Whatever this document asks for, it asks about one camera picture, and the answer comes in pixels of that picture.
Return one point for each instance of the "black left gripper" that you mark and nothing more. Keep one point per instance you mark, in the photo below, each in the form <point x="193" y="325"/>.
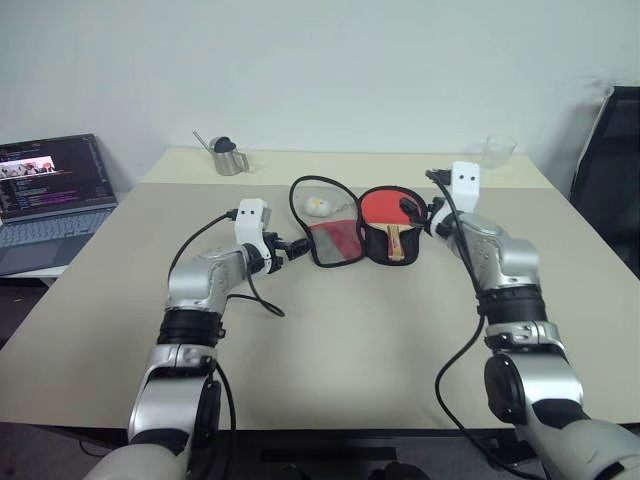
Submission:
<point x="275" y="250"/>

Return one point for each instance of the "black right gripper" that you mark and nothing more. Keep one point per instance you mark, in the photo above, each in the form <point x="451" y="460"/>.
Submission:
<point x="427" y="226"/>

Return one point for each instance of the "red table tennis paddle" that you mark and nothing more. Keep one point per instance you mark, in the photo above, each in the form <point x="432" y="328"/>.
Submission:
<point x="385" y="210"/>

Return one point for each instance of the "black red mesh paddle case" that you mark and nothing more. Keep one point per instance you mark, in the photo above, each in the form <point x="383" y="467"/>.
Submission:
<point x="330" y="245"/>

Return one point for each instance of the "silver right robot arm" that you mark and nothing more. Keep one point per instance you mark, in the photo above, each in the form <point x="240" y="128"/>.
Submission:
<point x="515" y="310"/>

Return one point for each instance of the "clear glass cup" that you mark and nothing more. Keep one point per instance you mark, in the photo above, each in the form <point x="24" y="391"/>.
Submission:
<point x="500" y="152"/>

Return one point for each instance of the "stainless steel cup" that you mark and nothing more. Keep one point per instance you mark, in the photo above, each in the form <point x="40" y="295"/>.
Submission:
<point x="227" y="162"/>

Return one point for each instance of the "black object in cup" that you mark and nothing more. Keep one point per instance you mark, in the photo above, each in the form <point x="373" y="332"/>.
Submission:
<point x="222" y="144"/>

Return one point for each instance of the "thin metal straw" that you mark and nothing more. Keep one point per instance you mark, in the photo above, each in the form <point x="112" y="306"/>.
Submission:
<point x="201" y="140"/>

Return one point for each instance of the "black chair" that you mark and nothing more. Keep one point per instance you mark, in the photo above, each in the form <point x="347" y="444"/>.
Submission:
<point x="612" y="175"/>

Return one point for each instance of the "dark rounded shape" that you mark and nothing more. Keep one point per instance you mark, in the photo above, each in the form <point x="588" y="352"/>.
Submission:
<point x="397" y="471"/>

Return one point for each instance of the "dark blue laptop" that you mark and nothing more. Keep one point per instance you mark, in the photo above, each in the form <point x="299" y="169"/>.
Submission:
<point x="55" y="190"/>

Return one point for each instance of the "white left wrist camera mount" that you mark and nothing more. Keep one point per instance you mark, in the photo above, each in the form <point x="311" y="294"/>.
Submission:
<point x="250" y="220"/>

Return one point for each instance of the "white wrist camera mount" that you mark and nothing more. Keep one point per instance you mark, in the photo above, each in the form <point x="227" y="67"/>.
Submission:
<point x="250" y="220"/>
<point x="465" y="185"/>

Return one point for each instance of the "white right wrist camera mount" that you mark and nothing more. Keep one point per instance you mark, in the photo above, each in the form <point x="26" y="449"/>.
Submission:
<point x="465" y="185"/>

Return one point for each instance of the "black table frame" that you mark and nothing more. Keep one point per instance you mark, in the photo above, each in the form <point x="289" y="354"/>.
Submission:
<point x="325" y="452"/>

